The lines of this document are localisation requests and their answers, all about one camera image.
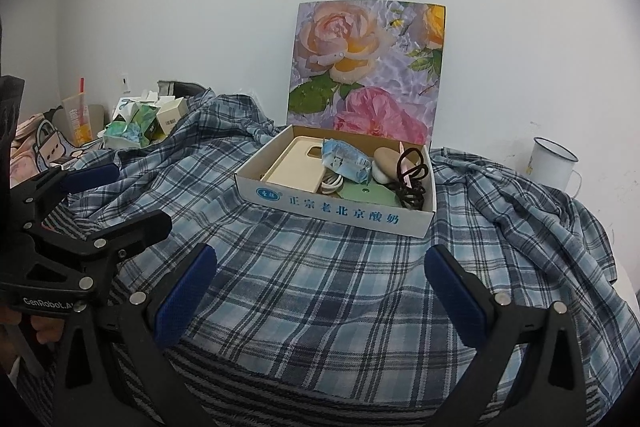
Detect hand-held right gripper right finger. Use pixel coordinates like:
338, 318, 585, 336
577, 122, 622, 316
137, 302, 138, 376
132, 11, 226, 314
424, 244, 588, 427

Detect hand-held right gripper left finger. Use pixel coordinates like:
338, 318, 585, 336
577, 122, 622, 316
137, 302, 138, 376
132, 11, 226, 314
52, 243, 219, 427

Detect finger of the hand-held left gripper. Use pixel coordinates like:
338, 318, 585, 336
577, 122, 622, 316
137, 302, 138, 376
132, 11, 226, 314
30, 208, 174, 299
12, 163, 122, 221

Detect black spiral hair tie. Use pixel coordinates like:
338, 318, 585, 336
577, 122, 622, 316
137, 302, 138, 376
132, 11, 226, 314
392, 179, 429, 210

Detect green felt pouch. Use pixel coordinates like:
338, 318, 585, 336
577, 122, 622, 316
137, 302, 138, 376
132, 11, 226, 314
337, 181, 401, 208

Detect white cardboard box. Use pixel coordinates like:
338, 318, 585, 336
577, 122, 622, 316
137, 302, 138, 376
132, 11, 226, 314
234, 124, 437, 239

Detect black hair band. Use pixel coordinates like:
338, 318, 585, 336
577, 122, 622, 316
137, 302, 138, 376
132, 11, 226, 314
396, 147, 434, 182

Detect pink hair stick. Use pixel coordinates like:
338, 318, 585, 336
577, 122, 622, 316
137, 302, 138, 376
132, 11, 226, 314
398, 144, 416, 188

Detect beige round pad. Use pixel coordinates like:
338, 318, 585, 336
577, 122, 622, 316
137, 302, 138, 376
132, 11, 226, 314
372, 147, 408, 175

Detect beige phone case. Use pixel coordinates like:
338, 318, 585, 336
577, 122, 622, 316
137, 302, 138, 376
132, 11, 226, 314
260, 136, 331, 194

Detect white charging cable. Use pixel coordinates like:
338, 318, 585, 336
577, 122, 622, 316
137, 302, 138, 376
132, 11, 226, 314
320, 172, 347, 198

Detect blue plastic packet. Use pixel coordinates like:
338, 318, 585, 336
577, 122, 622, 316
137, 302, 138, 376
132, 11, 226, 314
321, 138, 373, 184

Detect person's left hand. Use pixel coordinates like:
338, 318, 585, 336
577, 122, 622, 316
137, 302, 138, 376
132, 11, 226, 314
0, 305, 68, 358

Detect cartoon printed bag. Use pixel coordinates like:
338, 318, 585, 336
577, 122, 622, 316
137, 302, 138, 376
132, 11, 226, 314
11, 107, 87, 188

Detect drink cup with red straw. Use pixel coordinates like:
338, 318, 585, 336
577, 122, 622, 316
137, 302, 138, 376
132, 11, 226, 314
61, 77, 90, 146

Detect green tissue pack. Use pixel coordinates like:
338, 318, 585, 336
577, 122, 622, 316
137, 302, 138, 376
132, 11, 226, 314
102, 102, 161, 148

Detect white carton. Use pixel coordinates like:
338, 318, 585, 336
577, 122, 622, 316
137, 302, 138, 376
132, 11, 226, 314
112, 96, 141, 120

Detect small white box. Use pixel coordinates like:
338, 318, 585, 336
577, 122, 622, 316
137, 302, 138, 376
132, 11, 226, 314
156, 96, 190, 132

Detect blue plaid shirt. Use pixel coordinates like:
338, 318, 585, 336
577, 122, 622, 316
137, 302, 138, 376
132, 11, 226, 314
65, 88, 626, 427

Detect dark grey bag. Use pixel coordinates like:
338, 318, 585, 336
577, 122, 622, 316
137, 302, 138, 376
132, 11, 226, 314
156, 79, 207, 100

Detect white enamel mug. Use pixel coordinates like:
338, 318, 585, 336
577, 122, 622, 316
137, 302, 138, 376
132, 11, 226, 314
525, 137, 583, 198

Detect floral printed board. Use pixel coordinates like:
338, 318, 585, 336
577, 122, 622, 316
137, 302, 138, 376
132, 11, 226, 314
286, 0, 447, 146

